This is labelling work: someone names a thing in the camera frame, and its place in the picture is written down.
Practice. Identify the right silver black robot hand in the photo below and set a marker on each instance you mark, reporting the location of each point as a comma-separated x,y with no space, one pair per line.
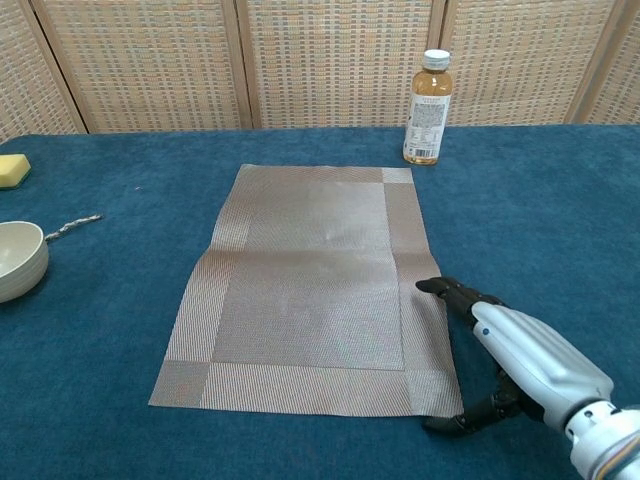
535,360

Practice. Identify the beige woven placemat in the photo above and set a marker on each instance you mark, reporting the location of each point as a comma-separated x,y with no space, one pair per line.
300,300

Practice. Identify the white ceramic bowl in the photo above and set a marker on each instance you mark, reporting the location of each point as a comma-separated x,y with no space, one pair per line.
20,270

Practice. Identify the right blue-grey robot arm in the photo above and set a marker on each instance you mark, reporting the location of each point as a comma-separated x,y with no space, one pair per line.
610,440

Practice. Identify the blue carpet table cover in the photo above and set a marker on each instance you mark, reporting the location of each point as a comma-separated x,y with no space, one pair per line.
525,225

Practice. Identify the tea bottle with white cap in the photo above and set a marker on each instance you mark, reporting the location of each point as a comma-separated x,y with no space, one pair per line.
427,125

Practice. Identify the bamboo folding screen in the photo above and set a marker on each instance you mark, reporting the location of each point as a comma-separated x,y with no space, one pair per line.
325,60

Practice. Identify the yellow sponge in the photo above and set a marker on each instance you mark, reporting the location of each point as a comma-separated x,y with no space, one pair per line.
12,170

